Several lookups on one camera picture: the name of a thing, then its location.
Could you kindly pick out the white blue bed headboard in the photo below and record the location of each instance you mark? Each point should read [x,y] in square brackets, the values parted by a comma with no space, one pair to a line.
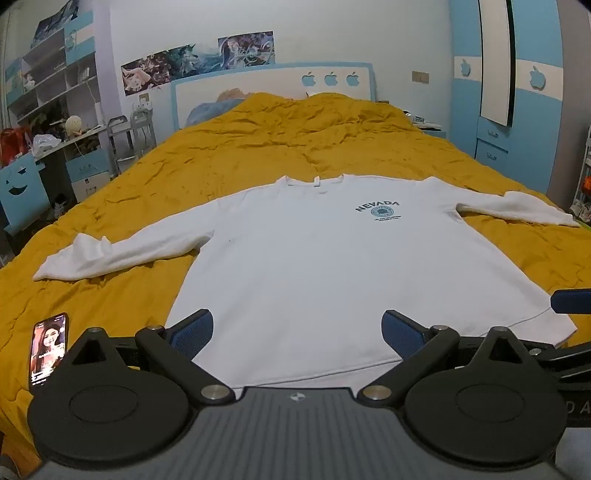
[268,85]

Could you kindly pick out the blue pillow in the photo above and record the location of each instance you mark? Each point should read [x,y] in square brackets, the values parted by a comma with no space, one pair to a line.
[207,112]

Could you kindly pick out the white printed sweatshirt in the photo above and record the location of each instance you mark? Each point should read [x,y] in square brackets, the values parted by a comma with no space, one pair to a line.
[300,267]

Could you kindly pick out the white blue bookshelf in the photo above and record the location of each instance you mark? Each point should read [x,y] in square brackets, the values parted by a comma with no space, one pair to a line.
[51,69]

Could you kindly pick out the grey chair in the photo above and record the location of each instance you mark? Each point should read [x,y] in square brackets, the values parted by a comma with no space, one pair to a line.
[131,138]

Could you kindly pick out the blue nightstand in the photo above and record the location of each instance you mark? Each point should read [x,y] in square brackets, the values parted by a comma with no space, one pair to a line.
[431,129]

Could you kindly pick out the red bag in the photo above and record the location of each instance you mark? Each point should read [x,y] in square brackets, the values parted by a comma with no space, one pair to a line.
[13,146]

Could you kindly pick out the wardrobe mirror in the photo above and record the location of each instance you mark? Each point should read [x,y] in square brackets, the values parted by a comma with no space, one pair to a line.
[496,64]

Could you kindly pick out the white blue desk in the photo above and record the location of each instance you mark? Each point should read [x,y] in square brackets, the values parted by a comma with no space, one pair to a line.
[85,159]

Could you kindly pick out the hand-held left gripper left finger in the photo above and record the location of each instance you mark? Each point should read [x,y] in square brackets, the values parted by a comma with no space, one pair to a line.
[191,331]

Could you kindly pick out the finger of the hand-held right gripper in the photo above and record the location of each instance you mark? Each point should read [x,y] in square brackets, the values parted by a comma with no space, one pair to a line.
[571,301]
[568,351]

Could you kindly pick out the blue chair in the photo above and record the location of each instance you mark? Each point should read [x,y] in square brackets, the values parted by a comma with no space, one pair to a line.
[21,189]

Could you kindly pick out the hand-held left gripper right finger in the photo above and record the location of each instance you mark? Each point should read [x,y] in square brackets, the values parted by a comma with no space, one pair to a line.
[402,333]

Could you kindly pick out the blue white wardrobe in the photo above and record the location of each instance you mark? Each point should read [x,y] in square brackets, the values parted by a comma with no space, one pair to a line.
[535,115]

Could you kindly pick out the black smartphone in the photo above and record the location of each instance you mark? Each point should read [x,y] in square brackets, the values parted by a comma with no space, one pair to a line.
[48,350]

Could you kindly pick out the white plastic bag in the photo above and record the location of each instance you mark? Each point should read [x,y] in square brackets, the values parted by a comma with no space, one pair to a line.
[45,144]

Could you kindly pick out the small anime wall poster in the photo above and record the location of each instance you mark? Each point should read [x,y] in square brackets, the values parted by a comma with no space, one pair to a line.
[247,50]

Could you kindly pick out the white storage rack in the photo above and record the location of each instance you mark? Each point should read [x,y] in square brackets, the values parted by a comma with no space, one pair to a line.
[582,180]

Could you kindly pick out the yellow quilted blanket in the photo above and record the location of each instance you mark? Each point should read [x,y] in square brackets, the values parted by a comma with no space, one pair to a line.
[295,147]

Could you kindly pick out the long anime wall poster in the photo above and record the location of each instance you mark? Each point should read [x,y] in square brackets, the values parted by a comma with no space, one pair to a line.
[171,67]

